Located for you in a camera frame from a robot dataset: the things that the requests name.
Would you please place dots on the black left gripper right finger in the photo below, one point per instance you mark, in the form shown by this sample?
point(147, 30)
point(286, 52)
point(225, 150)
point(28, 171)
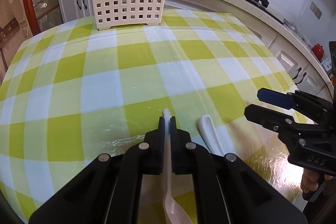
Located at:
point(211, 174)

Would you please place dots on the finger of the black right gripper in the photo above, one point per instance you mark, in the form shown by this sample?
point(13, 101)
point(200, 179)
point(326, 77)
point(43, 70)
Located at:
point(269, 119)
point(274, 98)

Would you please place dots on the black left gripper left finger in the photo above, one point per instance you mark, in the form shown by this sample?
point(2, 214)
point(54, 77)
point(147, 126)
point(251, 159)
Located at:
point(128, 169)

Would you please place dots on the white ceramic spoon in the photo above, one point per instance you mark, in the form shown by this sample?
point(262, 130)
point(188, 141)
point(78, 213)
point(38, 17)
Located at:
point(209, 135)
point(174, 213)

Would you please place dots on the person's right hand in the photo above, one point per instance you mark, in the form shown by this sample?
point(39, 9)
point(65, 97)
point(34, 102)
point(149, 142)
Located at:
point(310, 183)

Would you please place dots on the red kettle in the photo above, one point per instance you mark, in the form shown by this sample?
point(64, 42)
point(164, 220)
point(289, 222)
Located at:
point(318, 51)

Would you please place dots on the green checkered tablecloth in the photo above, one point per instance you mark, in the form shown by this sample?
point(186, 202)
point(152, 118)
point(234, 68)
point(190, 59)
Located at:
point(74, 92)

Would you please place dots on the white ornate chair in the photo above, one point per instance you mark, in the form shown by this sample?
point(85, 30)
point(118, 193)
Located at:
point(19, 13)

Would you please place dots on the wall power outlet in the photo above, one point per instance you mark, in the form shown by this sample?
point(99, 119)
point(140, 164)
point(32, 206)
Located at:
point(316, 11)

